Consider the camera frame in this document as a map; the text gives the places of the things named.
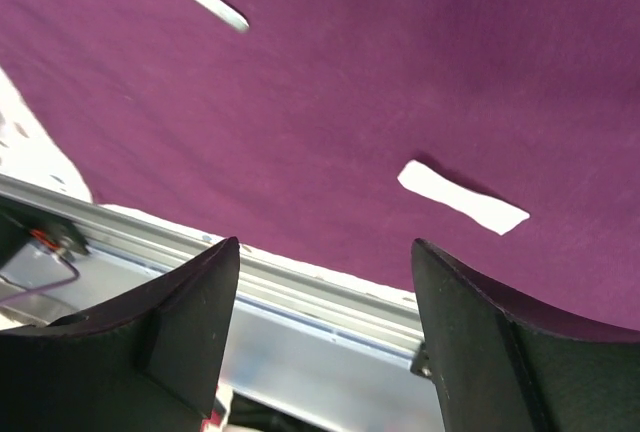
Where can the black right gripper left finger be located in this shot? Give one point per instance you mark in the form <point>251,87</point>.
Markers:
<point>146,360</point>

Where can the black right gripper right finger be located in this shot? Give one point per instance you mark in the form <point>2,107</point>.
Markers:
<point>501,360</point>

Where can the white sterile packet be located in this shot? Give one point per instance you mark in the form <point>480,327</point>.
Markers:
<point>489,212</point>

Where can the purple cloth mat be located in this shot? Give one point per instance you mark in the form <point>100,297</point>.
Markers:
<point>291,135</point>

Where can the aluminium rail frame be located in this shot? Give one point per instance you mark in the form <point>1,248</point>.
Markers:
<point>337,356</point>

